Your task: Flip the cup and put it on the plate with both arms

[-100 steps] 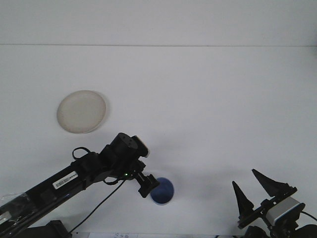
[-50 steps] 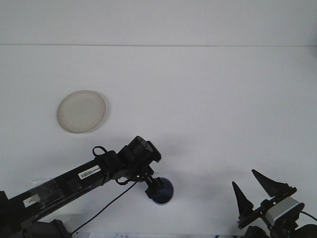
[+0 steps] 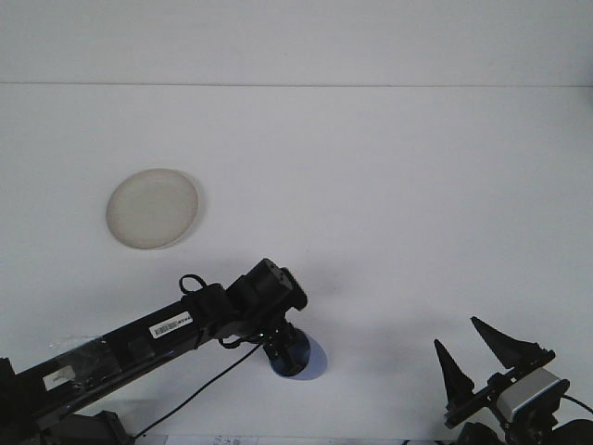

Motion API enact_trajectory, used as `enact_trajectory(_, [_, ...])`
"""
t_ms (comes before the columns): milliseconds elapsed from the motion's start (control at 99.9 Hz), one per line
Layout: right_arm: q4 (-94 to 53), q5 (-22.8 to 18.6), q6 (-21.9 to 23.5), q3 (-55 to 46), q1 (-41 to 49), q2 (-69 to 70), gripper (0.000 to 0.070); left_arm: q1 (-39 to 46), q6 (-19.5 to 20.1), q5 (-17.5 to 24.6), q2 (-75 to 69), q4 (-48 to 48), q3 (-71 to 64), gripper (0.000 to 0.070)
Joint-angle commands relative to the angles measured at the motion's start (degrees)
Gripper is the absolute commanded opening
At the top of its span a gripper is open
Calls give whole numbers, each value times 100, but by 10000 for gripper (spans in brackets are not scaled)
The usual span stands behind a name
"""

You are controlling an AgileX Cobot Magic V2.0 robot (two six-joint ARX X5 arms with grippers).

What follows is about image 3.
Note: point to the pale blue cup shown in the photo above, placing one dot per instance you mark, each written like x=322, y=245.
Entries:
x=317, y=359

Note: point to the pale round plate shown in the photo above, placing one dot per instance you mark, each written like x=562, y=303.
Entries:
x=153, y=211

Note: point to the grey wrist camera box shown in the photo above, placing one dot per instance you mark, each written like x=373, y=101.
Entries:
x=533, y=389

